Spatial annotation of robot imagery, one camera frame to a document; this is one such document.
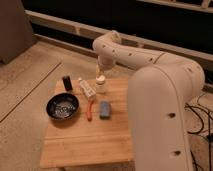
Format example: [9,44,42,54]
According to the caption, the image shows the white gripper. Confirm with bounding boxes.
[96,56,114,77]

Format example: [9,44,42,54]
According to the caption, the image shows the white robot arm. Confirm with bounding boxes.
[93,31,205,171]

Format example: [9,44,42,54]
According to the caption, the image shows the blue eraser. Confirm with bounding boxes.
[100,101,111,119]

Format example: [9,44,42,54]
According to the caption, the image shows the black bowl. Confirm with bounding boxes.
[46,93,79,120]

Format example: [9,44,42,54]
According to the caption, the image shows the wooden cutting board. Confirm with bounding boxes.
[40,78,133,168]

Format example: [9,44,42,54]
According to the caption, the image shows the grey couch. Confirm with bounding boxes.
[0,0,36,64]

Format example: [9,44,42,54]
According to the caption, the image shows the white wooden rail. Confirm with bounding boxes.
[26,10,213,61]

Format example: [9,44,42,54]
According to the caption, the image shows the black floor cables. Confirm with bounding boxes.
[185,93,213,171]

